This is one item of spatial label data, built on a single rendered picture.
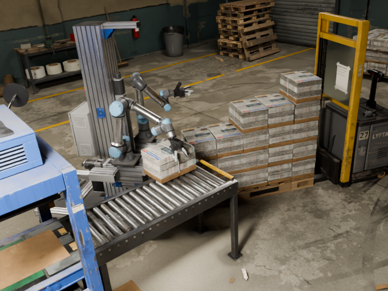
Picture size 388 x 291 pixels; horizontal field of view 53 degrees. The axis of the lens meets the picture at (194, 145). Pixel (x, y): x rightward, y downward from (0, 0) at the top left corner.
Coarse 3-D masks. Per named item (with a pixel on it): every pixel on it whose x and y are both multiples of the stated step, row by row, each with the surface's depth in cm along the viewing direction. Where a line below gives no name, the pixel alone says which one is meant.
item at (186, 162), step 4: (168, 140) 351; (168, 144) 343; (184, 144) 340; (188, 144) 339; (188, 148) 333; (192, 148) 335; (180, 152) 328; (188, 152) 334; (192, 152) 337; (180, 156) 330; (184, 156) 333; (188, 156) 336; (192, 156) 338; (184, 160) 334; (188, 160) 337; (192, 160) 340; (184, 164) 336; (188, 164) 339; (192, 164) 342; (184, 168) 337
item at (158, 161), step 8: (144, 152) 332; (152, 152) 330; (160, 152) 329; (168, 152) 328; (144, 160) 338; (152, 160) 324; (160, 160) 317; (168, 160) 322; (144, 168) 343; (152, 168) 331; (160, 168) 320; (168, 168) 325; (160, 176) 324; (168, 176) 328
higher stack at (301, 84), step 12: (288, 72) 426; (300, 72) 422; (288, 84) 411; (300, 84) 393; (312, 84) 397; (300, 96) 399; (312, 96) 403; (300, 108) 405; (312, 108) 408; (300, 132) 418; (312, 132) 421; (300, 144) 424; (312, 144) 429; (300, 156) 432; (300, 168) 438; (312, 168) 443; (300, 180) 445; (312, 180) 450
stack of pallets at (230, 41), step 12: (252, 0) 1027; (264, 0) 1013; (228, 12) 975; (240, 12) 958; (252, 12) 983; (264, 12) 1005; (228, 24) 985; (240, 24) 959; (252, 24) 993; (228, 36) 1040; (240, 36) 975; (228, 48) 1014; (240, 48) 983
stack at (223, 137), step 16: (192, 128) 420; (208, 128) 418; (224, 128) 415; (272, 128) 407; (288, 128) 411; (192, 144) 388; (208, 144) 393; (224, 144) 399; (240, 144) 404; (256, 144) 409; (288, 144) 421; (208, 160) 401; (224, 160) 406; (240, 160) 411; (256, 160) 416; (272, 160) 423; (224, 176) 415; (240, 176) 420; (256, 176) 426; (272, 176) 432; (288, 176) 438; (240, 192) 429; (272, 192) 443
